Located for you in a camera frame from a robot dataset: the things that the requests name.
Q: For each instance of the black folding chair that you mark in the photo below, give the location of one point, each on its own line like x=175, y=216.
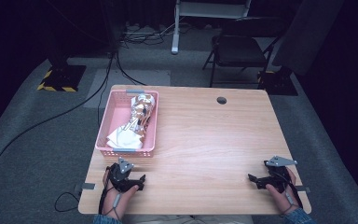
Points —
x=239, y=49

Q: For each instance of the person's right hand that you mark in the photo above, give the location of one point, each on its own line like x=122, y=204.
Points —
x=284, y=200

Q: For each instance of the white metal stand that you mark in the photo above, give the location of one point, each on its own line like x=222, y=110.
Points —
x=176, y=31

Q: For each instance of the black base with yellow stripes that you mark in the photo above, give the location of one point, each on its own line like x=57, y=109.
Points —
x=276, y=84
x=63, y=77

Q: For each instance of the pink plastic basket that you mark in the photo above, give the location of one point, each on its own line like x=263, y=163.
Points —
x=116, y=115

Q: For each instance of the white paper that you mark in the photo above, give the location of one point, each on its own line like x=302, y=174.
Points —
x=124, y=139

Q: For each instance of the shiny foil wrapper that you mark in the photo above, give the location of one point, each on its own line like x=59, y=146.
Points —
x=143, y=109

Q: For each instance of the grey tape strip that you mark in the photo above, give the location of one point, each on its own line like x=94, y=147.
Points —
x=87, y=186
x=304, y=189

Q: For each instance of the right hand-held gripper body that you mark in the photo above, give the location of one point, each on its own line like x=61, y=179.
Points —
x=276, y=179

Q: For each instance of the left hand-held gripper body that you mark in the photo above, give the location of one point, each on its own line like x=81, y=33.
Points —
x=121, y=180

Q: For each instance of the grey hanging curtain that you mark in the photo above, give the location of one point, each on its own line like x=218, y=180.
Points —
x=307, y=34

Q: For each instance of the person's left hand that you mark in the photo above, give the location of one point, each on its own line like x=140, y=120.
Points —
x=118, y=203

